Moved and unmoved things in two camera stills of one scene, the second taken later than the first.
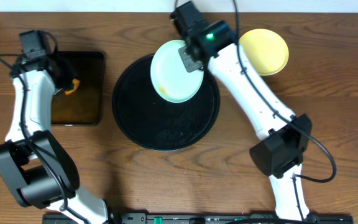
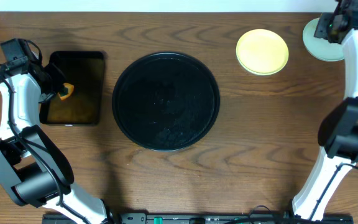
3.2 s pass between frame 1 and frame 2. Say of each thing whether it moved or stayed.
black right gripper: moved
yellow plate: stayed
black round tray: stayed
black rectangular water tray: stayed
